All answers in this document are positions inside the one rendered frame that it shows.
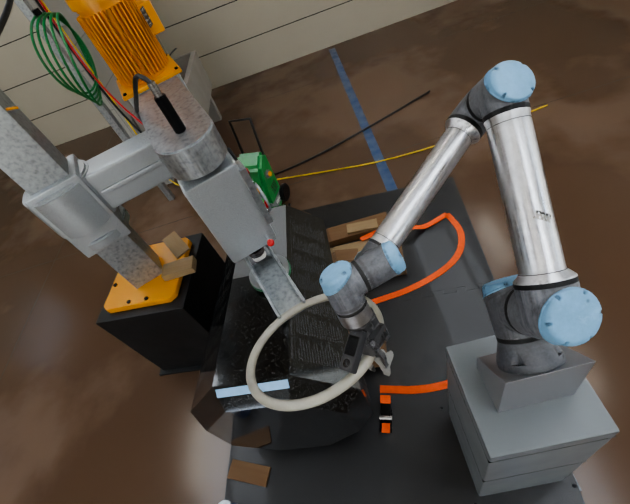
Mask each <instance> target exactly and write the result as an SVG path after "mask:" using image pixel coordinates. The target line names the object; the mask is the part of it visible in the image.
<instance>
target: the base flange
mask: <svg viewBox="0 0 630 504"><path fill-rule="evenodd" d="M181 239H182V240H183V241H184V242H185V243H186V244H187V245H188V247H189V248H190V250H191V246H192V242H191V241H190V240H189V239H188V238H186V237H185V238H181ZM149 246H150V247H151V248H152V249H153V251H154V252H155V253H156V254H157V255H158V257H159V260H160V262H161V265H162V268H163V265H164V264H167V263H170V262H173V261H176V260H179V259H182V258H185V257H189V253H190V250H189V251H187V252H186V253H185V254H183V255H182V256H181V257H179V258H178V259H177V258H176V256H175V255H174V254H173V253H172V252H171V251H170V249H169V248H168V247H167V246H166V245H165V244H164V242H162V243H158V244H153V245H149ZM182 279H183V276H182V277H179V278H176V279H173V280H170V281H166V282H165V281H164V280H163V279H162V278H161V275H159V276H157V277H156V278H154V279H152V280H151V281H149V282H148V283H146V284H144V285H143V286H141V287H140V288H138V289H136V288H135V287H134V286H133V285H132V284H131V283H130V282H128V281H127V280H126V279H125V278H124V277H123V276H122V275H120V274H119V273H118V274H117V276H116V278H115V281H114V283H113V286H112V288H111V290H110V293H109V295H108V297H107V300H106V302H105V305H104V308H105V309H106V310H107V311H108V312H109V313H115V312H120V311H126V310H131V309H136V308H142V307H147V306H153V305H158V304H164V303H169V302H172V301H173V300H174V299H175V298H176V297H177V296H178V293H179V290H180V286H181V283H182Z"/></svg>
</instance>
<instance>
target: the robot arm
mask: <svg viewBox="0 0 630 504"><path fill-rule="evenodd" d="M534 89H535V77H534V74H533V72H532V71H531V70H530V68H529V67H527V66H526V65H523V64H522V63H521V62H518V61H513V60H508V61H503V62H501V63H499V64H497V65H496V66H495V67H493V68H492V69H490V70H489V71H488V72H487V73H486V75H485V76H484V77H483V78H482V79H481V80H480V81H479V82H478V83H477V84H476V85H475V86H474V87H473V88H472V89H471V90H470V91H469V92H468V93H467V94H466V95H465V97H464V98H463V99H462V100H461V101H460V103H459V104H458V105H457V107H456V108H455V109H454V110H453V112H452V113H451V114H450V116H449V117H448V119H447V120H446V122H445V129H446V130H445V132H444V133H443V135H442V136H441V138H440V139H439V141H438V142H437V143H436V145H435V146H434V148H433V149H432V151H431V152H430V154H429V155H428V156H427V158H426V159H425V161H424V162H423V164H422V165H421V167H420V168H419V169H418V171H417V172H416V174H415V175H414V177H413V178H412V180H411V181H410V182H409V184H408V185H407V187H406V188H405V190H404V191H403V193H402V194H401V195H400V197H399V198H398V200H397V201H396V203H395V204H394V206H393V207H392V208H391V210H390V211H389V213H388V214H387V216H386V217H385V219H384V220H383V222H382V223H381V224H380V226H379V227H378V229H377V230H376V232H375V233H374V235H373V236H372V237H371V238H370V239H369V241H368V242H367V243H366V245H365V246H364V248H363V249H362V250H361V251H360V252H358V253H357V255H356V256H355V259H354V260H353V261H351V262H350V263H349V262H347V261H337V262H335V263H332V264H331V265H329V266H328V267H327V268H325V269H324V271H323V272H322V274H321V276H320V285H321V287H322V289H323V293H324V294H325V295H326V296H327V298H328V300H329V302H330V304H331V306H332V307H333V309H334V311H335V313H336V315H337V316H338V318H339V320H340V322H341V324H342V326H343V327H344V328H346V329H349V330H350V332H349V336H348V339H347V343H346V346H345V350H344V353H343V356H342V360H341V363H340V367H339V368H340V369H341V370H344V371H346V372H349V373H352V374H356V373H357V370H358V366H359V363H360V360H362V358H363V357H364V355H369V356H372V357H374V356H375V359H374V361H375V362H376V363H377V364H378V365H379V366H380V369H381V370H382V371H383V374H384V375H387V376H390V374H391V369H390V365H391V362H392V359H393V356H394V354H393V352H392V351H389V352H387V353H386V352H385V351H384V350H383V349H380V347H381V346H382V345H383V343H384V342H385V341H386V342H387V341H388V339H389V338H390V334H389V332H388V330H387V328H386V326H385V324H384V323H380V322H379V321H378V319H377V317H376V314H375V312H374V310H373V308H372V307H370V306H369V304H368V302H367V299H366V297H365V295H364V294H366V293H368V292H369V291H371V290H373V289H374V288H376V287H378V286H379V285H381V284H383V283H385V282H386V281H388V280H390V279H391V278H393V277H395V276H397V275H400V274H401V273H402V272H403V271H405V269H406V264H405V261H404V259H403V257H402V255H401V254H400V252H399V250H398V249H399V248H400V246H401V245H402V243H403V242H404V240H405V239H406V238H407V236H408V235H409V233H410V232H411V230H412V229H413V227H414V226H415V224H416V223H417V222H418V220H419V219H420V217H421V216H422V214H423V213H424V211H425V210H426V208H427V207H428V205H429V204H430V203H431V201H432V200H433V198H434V197H435V195H436V194H437V192H438V191H439V189H440V188H441V186H442V185H443V184H444V182H445V181H446V179H447V178H448V176H449V175H450V173H451V172H452V170H453V169H454V168H455V166H456V165H457V163H458V162H459V160H460V159H461V157H462V156H463V154H464V153H465V151H466V150H467V149H468V147H469V146H470V145H471V144H476V143H477V142H478V141H479V140H480V139H481V137H482V136H483V135H484V133H485V132H487V137H488V141H489V145H490V150H491V154H492V159H493V163H494V167H495V172H496V176H497V181H498V185H499V189H500V194H501V198H502V203H503V207H504V211H505V216H506V220H507V225H508V229H509V233H510V238H511V242H512V246H513V251H514V255H515V260H516V264H517V268H518V274H517V275H512V276H508V277H504V278H501V279H497V280H494V281H491V282H489V283H486V284H484V285H483V286H482V292H483V298H484V301H485V304H486V307H487V310H488V314H489V317H490V320H491V323H492V326H493V330H494V333H495V336H496V339H497V353H496V362H497V365H498V368H499V369H500V370H501V371H503V372H506V373H510V374H517V375H529V374H538V373H544V372H548V371H551V370H554V369H556V368H558V367H560V366H562V365H563V364H564V363H565V361H566V357H565V354H564V351H563V350H562V348H561V347H560V346H559V345H562V346H578V345H581V344H584V343H585V342H587V341H589V340H590V338H592V337H593V336H594V335H595V334H596V333H597V331H598V330H599V328H600V325H601V322H602V313H601V310H602V308H601V305H600V303H599V301H598V299H597V298H596V297H595V296H594V295H593V294H592V293H591V292H589V291H587V290H586V289H584V288H581V287H580V282H579V278H578V274H577V273H576V272H574V271H572V270H571V269H569V268H567V266H566V263H565V258H564V254H563V250H562V245H561V241H560V237H559V232H558V228H557V224H556V219H555V215H554V211H553V206H552V202H551V198H550V193H549V189H548V185H547V180H546V176H545V172H544V167H543V163H542V159H541V154H540V150H539V146H538V141H537V137H536V133H535V128H534V124H533V120H532V115H531V106H530V101H529V97H530V96H531V94H532V93H533V90H534ZM385 329H386V331H387V334H388V335H386V333H385V331H384V330H385Z"/></svg>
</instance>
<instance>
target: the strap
mask: <svg viewBox="0 0 630 504"><path fill-rule="evenodd" d="M444 218H447V219H448V220H449V221H450V222H451V223H452V224H453V225H454V227H455V229H456V230H457V233H458V247H457V250H456V252H455V254H454V255H453V257H452V258H451V259H450V260H449V261H448V262H447V263H446V264H445V265H444V266H443V267H442V268H440V269H439V270H437V271H436V272H434V273H433V274H431V275H429V276H428V277H426V278H424V279H422V280H421V281H419V282H417V283H415V284H413V285H410V286H408V287H406V288H404V289H401V290H398V291H396V292H393V293H390V294H387V295H384V296H381V297H378V298H375V299H372V301H373V302H374V303H375V304H377V303H380V302H383V301H386V300H389V299H392V298H395V297H398V296H401V295H404V294H406V293H409V292H411V291H413V290H415V289H417V288H420V287H421V286H423V285H425V284H427V283H429V282H431V281H432V280H434V279H436V278H437V277H439V276H440V275H442V274H443V273H445V272H446V271H447V270H449V269H450V268H451V267H452V266H453V265H454V264H455V263H456V262H457V261H458V259H459V258H460V256H461V254H462V252H463V250H464V245H465V235H464V231H463V229H462V227H461V225H460V224H459V222H458V221H457V220H456V219H455V218H454V217H453V216H452V215H451V214H450V213H448V214H446V213H443V214H441V215H440V216H438V217H437V218H435V219H433V220H432V221H430V222H428V223H426V224H423V225H416V226H414V227H413V229H425V228H428V227H430V226H432V225H434V224H436V223H437V222H439V221H441V220H442V219H444ZM375 232H376V230H375V231H372V232H370V233H368V234H366V235H364V236H362V237H360V239H361V240H362V241H364V240H366V239H369V238H371V237H372V236H373V235H374V233H375ZM447 385H448V382H447V380H445V381H441V382H437V383H432V384H426V385H418V386H388V385H380V393H397V394H417V393H427V392H433V391H438V390H443V389H447V388H448V387H447Z"/></svg>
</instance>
